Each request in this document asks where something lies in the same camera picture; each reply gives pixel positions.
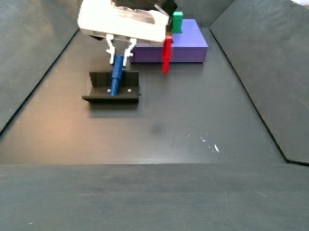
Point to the blue stepped peg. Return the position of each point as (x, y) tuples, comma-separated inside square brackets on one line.
[(116, 75)]

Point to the black angled fixture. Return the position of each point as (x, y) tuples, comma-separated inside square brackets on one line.
[(128, 88)]

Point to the green right block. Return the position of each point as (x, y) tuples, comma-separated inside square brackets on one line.
[(176, 22)]

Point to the purple base block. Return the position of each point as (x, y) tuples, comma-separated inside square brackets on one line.
[(189, 47)]

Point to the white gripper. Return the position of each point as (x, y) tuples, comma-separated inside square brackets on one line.
[(102, 19)]

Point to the red cylinder peg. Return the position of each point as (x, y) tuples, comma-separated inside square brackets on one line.
[(166, 53)]

